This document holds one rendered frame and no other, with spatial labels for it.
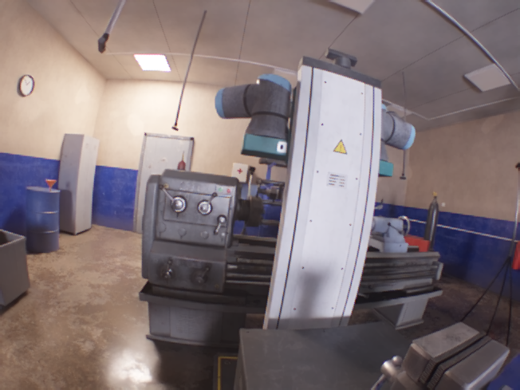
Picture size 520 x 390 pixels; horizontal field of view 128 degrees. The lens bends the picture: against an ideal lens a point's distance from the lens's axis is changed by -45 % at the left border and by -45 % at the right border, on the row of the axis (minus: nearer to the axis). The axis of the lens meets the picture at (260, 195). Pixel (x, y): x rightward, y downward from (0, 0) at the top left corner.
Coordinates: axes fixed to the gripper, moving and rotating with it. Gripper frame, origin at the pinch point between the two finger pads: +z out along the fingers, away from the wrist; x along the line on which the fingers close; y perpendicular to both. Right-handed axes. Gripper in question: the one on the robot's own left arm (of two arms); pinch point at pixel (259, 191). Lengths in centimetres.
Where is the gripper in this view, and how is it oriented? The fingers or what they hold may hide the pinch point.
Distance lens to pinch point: 181.1
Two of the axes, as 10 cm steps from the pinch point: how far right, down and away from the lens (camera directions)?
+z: -9.9, -1.5, 0.4
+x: 0.9, -3.4, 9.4
